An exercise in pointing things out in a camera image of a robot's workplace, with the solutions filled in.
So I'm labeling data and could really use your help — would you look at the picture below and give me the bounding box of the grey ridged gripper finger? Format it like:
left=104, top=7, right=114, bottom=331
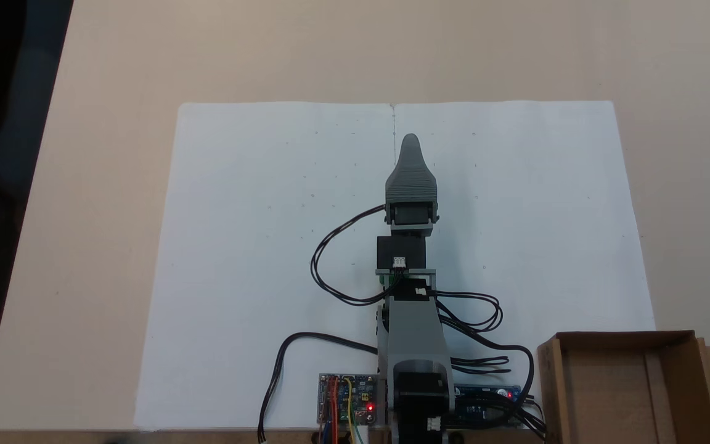
left=385, top=133, right=439, bottom=205

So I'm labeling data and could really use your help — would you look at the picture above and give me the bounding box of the white paper sheet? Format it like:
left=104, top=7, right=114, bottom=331
left=392, top=101, right=658, bottom=427
left=135, top=102, right=394, bottom=430

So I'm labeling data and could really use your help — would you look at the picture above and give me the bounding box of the blue circuit board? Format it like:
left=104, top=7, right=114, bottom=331
left=454, top=384, right=523, bottom=427

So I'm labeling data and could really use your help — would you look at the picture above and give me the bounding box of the brown cardboard box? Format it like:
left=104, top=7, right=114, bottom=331
left=537, top=331, right=710, bottom=444

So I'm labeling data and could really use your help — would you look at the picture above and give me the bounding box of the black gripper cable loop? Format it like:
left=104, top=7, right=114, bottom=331
left=310, top=205, right=388, bottom=307

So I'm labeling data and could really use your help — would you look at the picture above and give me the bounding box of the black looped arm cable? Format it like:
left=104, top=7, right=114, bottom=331
left=429, top=290, right=505, bottom=334

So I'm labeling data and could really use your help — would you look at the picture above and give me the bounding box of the long black power cable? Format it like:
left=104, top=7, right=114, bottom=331
left=258, top=332, right=380, bottom=443

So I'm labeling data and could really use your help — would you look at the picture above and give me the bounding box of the circuit board with coloured wires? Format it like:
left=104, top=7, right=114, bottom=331
left=317, top=372, right=379, bottom=427

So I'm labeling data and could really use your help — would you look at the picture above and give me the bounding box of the black board cable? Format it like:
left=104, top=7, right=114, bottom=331
left=438, top=302, right=547, bottom=442

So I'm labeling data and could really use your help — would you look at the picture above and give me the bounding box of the red jumper wire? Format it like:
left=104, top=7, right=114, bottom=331
left=328, top=377, right=338, bottom=444

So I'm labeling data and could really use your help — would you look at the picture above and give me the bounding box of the yellow jumper wire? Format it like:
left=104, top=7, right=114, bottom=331
left=346, top=377, right=359, bottom=444

